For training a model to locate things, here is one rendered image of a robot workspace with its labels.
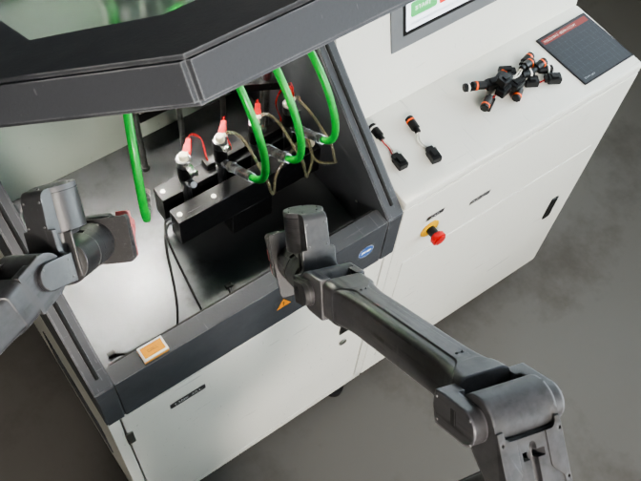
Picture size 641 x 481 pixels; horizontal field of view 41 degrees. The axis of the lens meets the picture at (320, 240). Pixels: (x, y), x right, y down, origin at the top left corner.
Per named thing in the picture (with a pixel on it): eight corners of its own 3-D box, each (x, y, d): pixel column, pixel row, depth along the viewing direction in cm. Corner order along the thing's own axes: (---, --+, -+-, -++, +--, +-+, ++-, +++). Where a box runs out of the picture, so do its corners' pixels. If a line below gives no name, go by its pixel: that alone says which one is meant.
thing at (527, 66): (487, 126, 183) (493, 110, 179) (455, 94, 187) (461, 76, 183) (564, 82, 191) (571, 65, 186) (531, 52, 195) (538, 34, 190)
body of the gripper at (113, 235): (59, 220, 119) (37, 234, 112) (130, 212, 118) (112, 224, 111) (69, 265, 121) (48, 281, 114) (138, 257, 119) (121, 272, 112)
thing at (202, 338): (126, 415, 166) (114, 386, 152) (114, 398, 167) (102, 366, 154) (379, 261, 187) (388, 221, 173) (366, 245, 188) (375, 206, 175)
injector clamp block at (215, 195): (184, 261, 179) (178, 223, 166) (160, 227, 183) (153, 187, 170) (317, 187, 191) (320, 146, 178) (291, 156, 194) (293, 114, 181)
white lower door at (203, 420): (156, 508, 224) (120, 423, 165) (152, 500, 225) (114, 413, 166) (354, 376, 246) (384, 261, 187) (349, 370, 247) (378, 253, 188)
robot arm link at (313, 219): (307, 310, 114) (364, 296, 117) (299, 225, 111) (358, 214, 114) (272, 288, 124) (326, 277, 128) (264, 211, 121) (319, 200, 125)
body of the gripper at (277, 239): (305, 221, 132) (319, 232, 125) (318, 283, 135) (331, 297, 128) (264, 233, 130) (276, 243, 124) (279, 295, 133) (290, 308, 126)
